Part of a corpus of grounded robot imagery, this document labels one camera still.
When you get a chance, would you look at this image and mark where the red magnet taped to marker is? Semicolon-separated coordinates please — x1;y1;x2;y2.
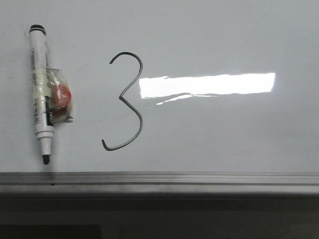
47;68;73;123

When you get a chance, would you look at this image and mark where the white whiteboard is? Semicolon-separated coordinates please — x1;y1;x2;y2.
0;0;319;173

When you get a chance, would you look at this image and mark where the white black whiteboard marker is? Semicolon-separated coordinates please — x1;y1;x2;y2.
29;24;54;165

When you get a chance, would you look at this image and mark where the aluminium whiteboard frame rail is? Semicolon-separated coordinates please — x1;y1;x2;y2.
0;172;319;196

